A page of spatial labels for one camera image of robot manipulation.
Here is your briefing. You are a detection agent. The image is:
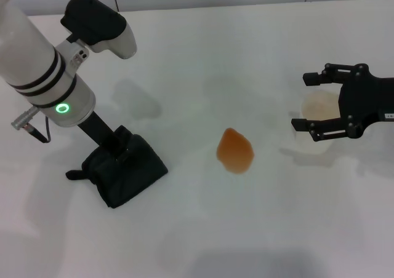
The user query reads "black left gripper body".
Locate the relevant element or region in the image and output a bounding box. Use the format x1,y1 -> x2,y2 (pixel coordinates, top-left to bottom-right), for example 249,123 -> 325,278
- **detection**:
76,111 -> 132,162

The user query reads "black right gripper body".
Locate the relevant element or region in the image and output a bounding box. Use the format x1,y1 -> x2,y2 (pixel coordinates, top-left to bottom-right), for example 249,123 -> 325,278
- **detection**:
336,63 -> 394,140

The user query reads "clear plastic cup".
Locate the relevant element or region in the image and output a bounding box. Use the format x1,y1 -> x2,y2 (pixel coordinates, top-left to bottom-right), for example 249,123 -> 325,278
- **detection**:
291,90 -> 343,154

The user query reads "dark rag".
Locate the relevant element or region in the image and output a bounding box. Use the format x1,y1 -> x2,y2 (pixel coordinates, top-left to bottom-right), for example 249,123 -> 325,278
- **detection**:
65,124 -> 169,210

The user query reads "orange-brown liquid stain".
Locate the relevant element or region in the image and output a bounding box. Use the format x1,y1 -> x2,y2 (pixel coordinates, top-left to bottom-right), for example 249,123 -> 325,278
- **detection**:
215,128 -> 256,175

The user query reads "black cable with metal connector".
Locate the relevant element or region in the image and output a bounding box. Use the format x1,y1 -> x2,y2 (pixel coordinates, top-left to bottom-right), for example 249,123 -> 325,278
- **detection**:
11,105 -> 52,143

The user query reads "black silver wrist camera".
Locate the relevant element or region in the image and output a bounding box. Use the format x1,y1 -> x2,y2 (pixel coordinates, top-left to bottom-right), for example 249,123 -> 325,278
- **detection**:
60,0 -> 138,60

